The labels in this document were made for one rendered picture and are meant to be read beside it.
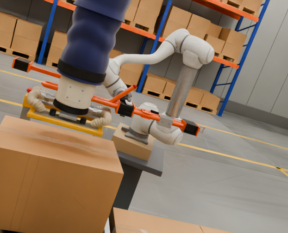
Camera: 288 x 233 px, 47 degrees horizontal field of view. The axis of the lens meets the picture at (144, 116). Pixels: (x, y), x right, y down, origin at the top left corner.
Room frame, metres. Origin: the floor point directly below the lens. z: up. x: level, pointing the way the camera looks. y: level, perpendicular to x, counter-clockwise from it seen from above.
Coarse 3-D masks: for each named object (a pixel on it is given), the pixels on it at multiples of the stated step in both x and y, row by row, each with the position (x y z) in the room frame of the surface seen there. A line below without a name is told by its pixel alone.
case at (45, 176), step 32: (0, 128) 1.44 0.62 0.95; (32, 128) 1.57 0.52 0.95; (0, 160) 1.26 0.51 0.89; (32, 160) 1.30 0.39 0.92; (64, 160) 1.34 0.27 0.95; (96, 160) 1.46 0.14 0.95; (0, 192) 1.27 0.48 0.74; (32, 192) 1.31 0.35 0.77; (64, 192) 1.35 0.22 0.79; (96, 192) 1.40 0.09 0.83; (0, 224) 1.28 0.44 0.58; (32, 224) 1.32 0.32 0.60; (64, 224) 1.37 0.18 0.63; (96, 224) 1.41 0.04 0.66
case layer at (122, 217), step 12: (120, 216) 1.74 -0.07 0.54; (132, 216) 1.78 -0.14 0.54; (144, 216) 1.83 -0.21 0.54; (156, 216) 1.88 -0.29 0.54; (120, 228) 1.62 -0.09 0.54; (132, 228) 1.66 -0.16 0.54; (144, 228) 1.70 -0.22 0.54; (156, 228) 1.75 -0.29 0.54; (168, 228) 1.79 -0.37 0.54; (180, 228) 1.84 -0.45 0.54; (192, 228) 1.89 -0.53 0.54; (204, 228) 1.95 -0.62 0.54
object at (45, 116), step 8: (32, 112) 1.36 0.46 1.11; (48, 112) 1.41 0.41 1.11; (48, 120) 1.35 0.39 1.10; (56, 120) 1.37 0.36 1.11; (64, 120) 1.39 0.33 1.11; (72, 120) 1.43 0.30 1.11; (80, 120) 1.43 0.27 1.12; (72, 128) 1.38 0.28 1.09; (80, 128) 1.39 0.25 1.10; (88, 128) 1.41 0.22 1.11; (96, 128) 1.44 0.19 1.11
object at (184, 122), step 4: (184, 120) 1.66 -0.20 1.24; (184, 124) 1.61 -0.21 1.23; (188, 124) 1.61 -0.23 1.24; (192, 124) 1.63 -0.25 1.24; (196, 124) 1.66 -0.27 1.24; (180, 128) 1.64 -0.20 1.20; (184, 128) 1.60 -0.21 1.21; (188, 128) 1.62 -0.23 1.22; (192, 128) 1.62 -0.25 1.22; (196, 128) 1.63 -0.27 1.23; (184, 132) 1.61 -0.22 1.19; (188, 132) 1.61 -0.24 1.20; (192, 132) 1.62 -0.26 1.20; (196, 132) 1.62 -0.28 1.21
